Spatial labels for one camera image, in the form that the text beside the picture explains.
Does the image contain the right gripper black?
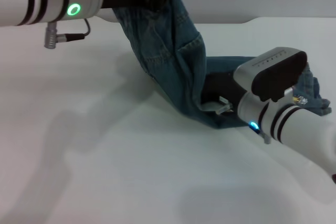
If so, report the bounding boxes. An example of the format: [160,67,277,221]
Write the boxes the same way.
[201,71,248,110]

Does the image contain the blue denim shorts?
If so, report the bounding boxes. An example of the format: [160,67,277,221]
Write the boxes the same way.
[112,0,332,130]

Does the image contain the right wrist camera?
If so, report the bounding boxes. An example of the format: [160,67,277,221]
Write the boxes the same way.
[234,47,308,103]

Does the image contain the left arm cable with connector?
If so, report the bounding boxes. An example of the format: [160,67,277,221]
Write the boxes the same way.
[44,18,91,49]

